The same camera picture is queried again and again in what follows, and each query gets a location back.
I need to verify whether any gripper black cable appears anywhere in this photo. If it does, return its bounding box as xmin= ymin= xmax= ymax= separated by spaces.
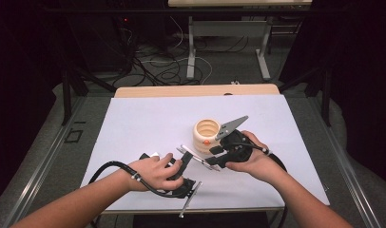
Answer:
xmin=87 ymin=160 xmax=195 ymax=200
xmin=230 ymin=142 xmax=289 ymax=228

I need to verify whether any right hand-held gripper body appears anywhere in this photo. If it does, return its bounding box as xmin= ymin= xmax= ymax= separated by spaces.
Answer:
xmin=214 ymin=115 xmax=253 ymax=163

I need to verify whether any person's left hand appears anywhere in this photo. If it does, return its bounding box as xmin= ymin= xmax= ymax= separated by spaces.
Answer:
xmin=127 ymin=152 xmax=184 ymax=193

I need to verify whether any white table mat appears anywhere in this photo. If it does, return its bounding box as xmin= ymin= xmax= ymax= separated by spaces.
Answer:
xmin=80 ymin=94 xmax=331 ymax=213

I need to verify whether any dark computer tower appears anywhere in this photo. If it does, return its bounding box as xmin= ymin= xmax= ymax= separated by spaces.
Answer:
xmin=67 ymin=13 xmax=134 ymax=73

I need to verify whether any black metal stand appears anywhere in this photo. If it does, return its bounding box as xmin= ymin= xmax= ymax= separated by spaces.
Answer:
xmin=61 ymin=63 xmax=117 ymax=126
xmin=278 ymin=65 xmax=333 ymax=127

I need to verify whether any person's right hand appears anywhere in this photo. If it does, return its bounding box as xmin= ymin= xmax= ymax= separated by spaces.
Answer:
xmin=225 ymin=130 xmax=280 ymax=184

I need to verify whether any aluminium floor rail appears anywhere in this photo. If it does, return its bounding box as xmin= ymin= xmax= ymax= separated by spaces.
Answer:
xmin=308 ymin=96 xmax=383 ymax=228
xmin=0 ymin=96 xmax=87 ymax=228

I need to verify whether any white floor cable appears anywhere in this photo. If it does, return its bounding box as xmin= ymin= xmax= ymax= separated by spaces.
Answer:
xmin=140 ymin=15 xmax=214 ymax=86

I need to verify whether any white-framed desk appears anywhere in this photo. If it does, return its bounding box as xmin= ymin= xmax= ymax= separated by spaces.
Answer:
xmin=167 ymin=0 xmax=313 ymax=81

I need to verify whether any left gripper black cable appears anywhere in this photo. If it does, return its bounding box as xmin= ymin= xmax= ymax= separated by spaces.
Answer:
xmin=87 ymin=160 xmax=195 ymax=200

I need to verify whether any cream ribbed pen holder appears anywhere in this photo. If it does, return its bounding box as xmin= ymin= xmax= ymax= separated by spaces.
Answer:
xmin=192 ymin=118 xmax=222 ymax=155

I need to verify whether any white pen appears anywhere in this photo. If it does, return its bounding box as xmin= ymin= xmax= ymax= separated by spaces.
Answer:
xmin=180 ymin=144 xmax=200 ymax=158

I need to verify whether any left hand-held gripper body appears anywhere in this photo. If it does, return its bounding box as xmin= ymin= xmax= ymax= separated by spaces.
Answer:
xmin=164 ymin=164 xmax=203 ymax=219

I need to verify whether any tangle of black floor cables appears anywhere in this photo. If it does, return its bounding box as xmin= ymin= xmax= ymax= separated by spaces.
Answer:
xmin=118 ymin=28 xmax=214 ymax=87

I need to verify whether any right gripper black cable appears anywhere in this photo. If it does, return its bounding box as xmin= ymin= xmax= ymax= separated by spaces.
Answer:
xmin=230 ymin=142 xmax=289 ymax=228

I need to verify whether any light wooden table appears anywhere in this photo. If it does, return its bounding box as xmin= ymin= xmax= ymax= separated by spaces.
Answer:
xmin=71 ymin=84 xmax=331 ymax=215

